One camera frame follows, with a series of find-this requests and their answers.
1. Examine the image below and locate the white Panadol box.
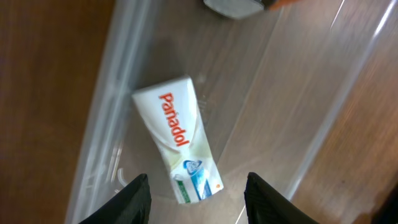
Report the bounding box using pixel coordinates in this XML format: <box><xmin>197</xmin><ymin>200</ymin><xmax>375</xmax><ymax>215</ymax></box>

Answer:
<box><xmin>132</xmin><ymin>76</ymin><xmax>224</xmax><ymax>204</ymax></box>

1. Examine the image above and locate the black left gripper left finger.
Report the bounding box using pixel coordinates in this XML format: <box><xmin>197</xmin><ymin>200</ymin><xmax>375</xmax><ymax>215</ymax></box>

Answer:
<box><xmin>80</xmin><ymin>174</ymin><xmax>152</xmax><ymax>224</ymax></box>

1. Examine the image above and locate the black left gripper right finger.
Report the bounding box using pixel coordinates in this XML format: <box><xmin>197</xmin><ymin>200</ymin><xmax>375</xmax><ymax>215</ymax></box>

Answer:
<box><xmin>244</xmin><ymin>172</ymin><xmax>317</xmax><ymax>224</ymax></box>

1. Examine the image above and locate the clear plastic container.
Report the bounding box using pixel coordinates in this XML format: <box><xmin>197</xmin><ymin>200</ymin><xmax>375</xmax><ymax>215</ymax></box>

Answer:
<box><xmin>65</xmin><ymin>1</ymin><xmax>397</xmax><ymax>223</ymax></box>

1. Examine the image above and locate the orange bottle white cap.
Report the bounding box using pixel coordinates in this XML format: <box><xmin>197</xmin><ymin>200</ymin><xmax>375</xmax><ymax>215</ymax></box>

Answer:
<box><xmin>203</xmin><ymin>0</ymin><xmax>299</xmax><ymax>20</ymax></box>

